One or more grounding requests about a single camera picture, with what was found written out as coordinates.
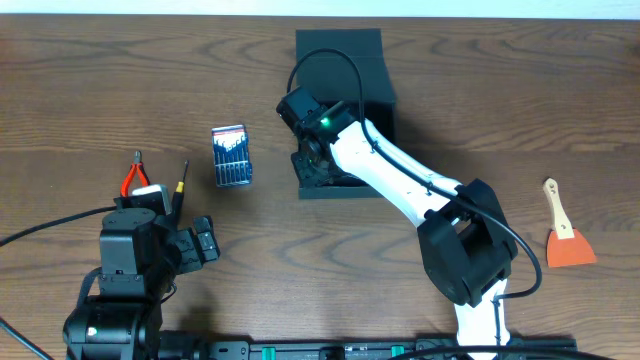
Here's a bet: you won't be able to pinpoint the blue drill bit case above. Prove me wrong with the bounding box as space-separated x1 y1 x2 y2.
211 124 253 187

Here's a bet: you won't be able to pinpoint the orange scraper wooden handle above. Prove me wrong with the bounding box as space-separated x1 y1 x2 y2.
543 178 597 268

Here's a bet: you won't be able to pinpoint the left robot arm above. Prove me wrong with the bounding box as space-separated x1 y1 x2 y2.
63 185 220 360

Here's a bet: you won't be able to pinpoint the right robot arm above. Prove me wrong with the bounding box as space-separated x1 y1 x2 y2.
276 88 518 346

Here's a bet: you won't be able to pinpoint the black yellow screwdriver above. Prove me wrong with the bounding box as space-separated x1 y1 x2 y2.
169 160 189 228

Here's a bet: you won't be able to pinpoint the dark green open box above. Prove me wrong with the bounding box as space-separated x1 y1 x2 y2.
291 29 396 200

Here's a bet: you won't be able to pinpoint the red handled pliers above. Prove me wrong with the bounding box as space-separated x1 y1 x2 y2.
120 150 151 197

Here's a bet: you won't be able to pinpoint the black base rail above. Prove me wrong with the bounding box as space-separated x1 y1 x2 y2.
159 329 579 360

